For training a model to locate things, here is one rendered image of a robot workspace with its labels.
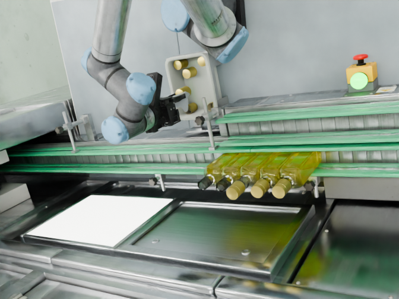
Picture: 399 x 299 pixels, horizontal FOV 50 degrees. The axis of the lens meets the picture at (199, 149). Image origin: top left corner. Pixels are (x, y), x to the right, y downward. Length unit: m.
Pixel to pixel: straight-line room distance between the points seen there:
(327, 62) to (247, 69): 0.26
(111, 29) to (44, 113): 0.94
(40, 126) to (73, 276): 0.84
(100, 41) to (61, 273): 0.64
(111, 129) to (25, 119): 0.80
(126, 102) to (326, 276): 0.62
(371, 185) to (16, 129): 1.33
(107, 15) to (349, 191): 0.82
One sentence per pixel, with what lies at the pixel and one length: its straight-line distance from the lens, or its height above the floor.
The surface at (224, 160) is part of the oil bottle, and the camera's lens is 1.26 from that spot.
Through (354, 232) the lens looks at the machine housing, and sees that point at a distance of 1.18.
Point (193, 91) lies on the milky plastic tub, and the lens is 1.54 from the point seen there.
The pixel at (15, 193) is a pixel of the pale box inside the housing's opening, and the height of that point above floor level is 1.06.
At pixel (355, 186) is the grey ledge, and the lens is 1.31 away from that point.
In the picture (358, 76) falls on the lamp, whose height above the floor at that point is 0.85.
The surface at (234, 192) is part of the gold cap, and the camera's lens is 1.08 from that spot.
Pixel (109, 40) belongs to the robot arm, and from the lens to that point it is 1.06.
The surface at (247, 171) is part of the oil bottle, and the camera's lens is 1.15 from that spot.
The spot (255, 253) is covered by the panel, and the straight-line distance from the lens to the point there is 1.06.
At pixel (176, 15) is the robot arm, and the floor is 1.00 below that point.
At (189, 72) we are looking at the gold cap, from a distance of 1.48.
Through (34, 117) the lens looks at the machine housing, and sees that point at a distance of 1.89.
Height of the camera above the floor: 2.04
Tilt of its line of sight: 53 degrees down
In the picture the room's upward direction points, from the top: 124 degrees counter-clockwise
